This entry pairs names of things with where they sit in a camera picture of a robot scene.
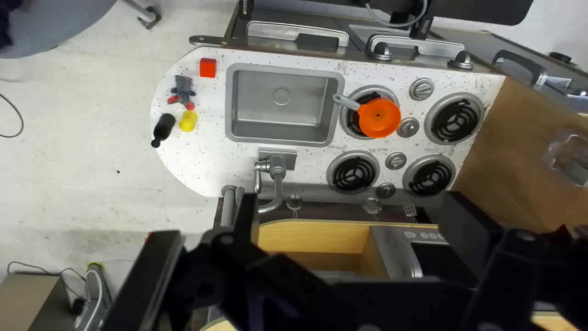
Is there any grey stove knob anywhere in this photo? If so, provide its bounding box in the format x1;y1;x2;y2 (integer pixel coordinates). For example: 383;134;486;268
396;116;422;140
407;77;435;103
372;182;396;200
383;151;407;171

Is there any brown cardboard panel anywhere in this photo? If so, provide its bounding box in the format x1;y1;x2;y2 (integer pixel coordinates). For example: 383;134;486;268
451;77;588;235

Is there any black floor cable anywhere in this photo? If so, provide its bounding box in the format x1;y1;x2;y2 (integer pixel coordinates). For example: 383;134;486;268
0;92;25;140

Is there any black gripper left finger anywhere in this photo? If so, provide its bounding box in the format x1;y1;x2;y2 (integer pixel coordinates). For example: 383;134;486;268
229;191;260;246

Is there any grey toy figure red blue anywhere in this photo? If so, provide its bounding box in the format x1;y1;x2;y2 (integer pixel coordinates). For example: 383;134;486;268
167;73;198;112

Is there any white cable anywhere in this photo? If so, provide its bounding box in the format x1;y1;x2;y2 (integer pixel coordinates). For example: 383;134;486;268
80;263;106;331

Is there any light wooden box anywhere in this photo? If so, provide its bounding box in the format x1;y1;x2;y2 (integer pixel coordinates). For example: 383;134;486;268
255;219;439;281

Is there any dark blue garment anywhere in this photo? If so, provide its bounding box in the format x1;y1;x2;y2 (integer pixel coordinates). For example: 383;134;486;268
0;0;25;51

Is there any white speckled toy kitchen counter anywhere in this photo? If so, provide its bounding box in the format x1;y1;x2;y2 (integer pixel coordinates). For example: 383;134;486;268
145;46;507;202

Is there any grey office chair seat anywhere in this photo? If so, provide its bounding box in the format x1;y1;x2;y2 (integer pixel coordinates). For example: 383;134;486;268
0;0;117;61

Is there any grey toy spoon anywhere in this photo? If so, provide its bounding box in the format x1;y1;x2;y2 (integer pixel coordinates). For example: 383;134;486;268
330;92;363;114

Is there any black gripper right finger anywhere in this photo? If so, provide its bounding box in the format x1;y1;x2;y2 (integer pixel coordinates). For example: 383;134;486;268
439;191;507;279

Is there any black coil toy burner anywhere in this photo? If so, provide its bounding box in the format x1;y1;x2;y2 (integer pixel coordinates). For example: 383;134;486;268
338;85;402;140
325;151;382;195
402;154;457;199
424;92;485;147

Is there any silver toy faucet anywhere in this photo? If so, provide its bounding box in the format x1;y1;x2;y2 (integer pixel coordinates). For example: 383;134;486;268
251;147;299;217

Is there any orange cube block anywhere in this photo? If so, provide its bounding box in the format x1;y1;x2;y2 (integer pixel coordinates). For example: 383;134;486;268
198;57;218;79

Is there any black toy bottle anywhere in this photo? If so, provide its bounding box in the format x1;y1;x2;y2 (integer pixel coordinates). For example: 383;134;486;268
148;112;178;149

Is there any yellow toy object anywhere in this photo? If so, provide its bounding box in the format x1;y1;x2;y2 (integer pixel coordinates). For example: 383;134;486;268
176;110;200;134

